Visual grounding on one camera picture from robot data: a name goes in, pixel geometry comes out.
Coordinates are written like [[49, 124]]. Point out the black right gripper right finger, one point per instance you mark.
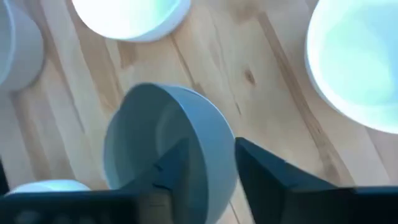
[[273, 186]]

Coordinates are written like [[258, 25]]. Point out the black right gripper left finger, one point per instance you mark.
[[161, 174]]

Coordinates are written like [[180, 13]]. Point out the white ceramic bowl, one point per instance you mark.
[[149, 130], [357, 62], [49, 186], [130, 18]]

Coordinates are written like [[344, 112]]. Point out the grey ceramic bowl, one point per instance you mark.
[[21, 46]]

